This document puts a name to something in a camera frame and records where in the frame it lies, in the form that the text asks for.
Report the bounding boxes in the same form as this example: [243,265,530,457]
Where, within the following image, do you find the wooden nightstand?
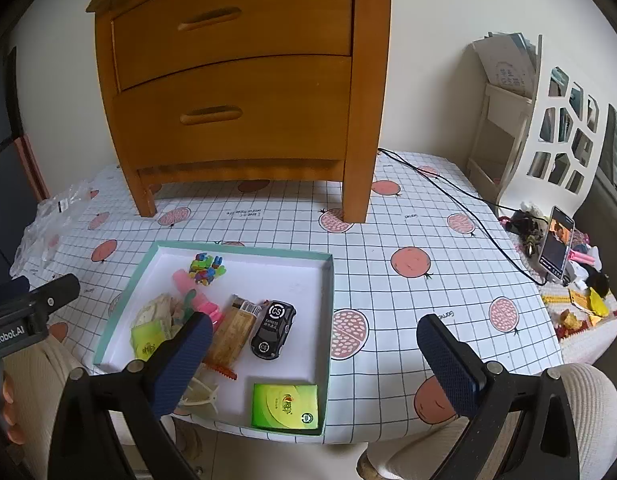
[86,0,393,225]

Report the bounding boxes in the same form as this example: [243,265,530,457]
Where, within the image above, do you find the clear plastic bags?
[16,180,96,281]

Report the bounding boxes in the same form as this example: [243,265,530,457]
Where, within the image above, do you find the green cardboard box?
[251,382,320,433]

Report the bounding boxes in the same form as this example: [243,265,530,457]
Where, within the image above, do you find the checked fruit print tablecloth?
[16,149,564,446]

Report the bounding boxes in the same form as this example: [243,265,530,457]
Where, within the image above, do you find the pink hair roller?
[172,270,196,301]

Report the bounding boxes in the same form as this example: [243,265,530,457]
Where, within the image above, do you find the black cable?
[377,147,549,286]

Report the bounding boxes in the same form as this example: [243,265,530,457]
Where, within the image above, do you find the white tray with teal rim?
[92,241,335,437]

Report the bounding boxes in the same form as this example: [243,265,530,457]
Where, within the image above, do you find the person's right leg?
[365,362,617,480]

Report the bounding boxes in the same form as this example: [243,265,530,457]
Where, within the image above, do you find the papers in bookshelf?
[472,31,539,96]

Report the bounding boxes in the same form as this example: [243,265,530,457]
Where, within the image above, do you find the smartphone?
[537,205,575,281]

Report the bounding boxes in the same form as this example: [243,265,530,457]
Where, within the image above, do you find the black toy figure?
[509,206,545,257]

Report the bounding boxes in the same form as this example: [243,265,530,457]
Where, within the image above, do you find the brown snack packet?
[201,294,263,383]

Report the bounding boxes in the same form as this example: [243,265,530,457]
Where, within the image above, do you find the pink wooden strip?
[13,135,50,202]

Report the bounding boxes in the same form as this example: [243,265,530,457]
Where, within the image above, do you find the person's left hand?
[1,369,28,447]

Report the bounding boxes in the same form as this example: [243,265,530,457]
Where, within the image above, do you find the white cutout bookshelf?
[465,35,601,211]

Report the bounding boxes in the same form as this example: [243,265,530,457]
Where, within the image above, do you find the white hair claw clip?
[181,365,220,416]

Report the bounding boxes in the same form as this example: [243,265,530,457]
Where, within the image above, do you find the beige packet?
[136,294,182,331]

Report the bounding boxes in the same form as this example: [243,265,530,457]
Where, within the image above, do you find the dark panel door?
[0,45,25,271]

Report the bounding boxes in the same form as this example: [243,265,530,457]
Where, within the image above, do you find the grey cushion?
[595,104,617,202]

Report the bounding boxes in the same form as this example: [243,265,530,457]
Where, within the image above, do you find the small green packet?
[131,324,172,361]

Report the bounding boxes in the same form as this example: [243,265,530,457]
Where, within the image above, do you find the black toy car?
[251,300,298,360]

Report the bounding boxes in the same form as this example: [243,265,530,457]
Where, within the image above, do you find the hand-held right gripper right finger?
[417,314,581,480]

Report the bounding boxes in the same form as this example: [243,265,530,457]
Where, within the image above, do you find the person's leg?
[365,362,617,480]
[2,334,139,480]

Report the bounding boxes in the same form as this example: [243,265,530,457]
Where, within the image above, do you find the person's left leg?
[2,334,139,480]

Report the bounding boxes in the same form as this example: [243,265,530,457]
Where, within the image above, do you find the bright pink plastic clip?
[203,299,225,332]

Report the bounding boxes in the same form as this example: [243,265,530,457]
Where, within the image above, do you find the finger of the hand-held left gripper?
[0,276,30,311]
[18,274,82,313]

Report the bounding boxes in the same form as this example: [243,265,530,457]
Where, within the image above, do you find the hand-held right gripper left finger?
[47,311,214,480]

